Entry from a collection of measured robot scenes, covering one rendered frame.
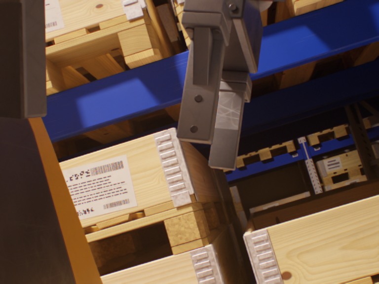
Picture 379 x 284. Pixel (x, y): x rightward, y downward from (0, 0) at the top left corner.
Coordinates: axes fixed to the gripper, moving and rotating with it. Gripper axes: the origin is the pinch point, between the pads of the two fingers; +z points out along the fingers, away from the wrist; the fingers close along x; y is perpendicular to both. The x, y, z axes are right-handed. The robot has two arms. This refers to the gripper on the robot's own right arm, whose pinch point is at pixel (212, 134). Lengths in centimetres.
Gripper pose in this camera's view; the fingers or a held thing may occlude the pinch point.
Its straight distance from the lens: 46.1
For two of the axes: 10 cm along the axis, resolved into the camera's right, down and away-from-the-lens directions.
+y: 9.7, 1.0, -2.2
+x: 2.0, 1.9, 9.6
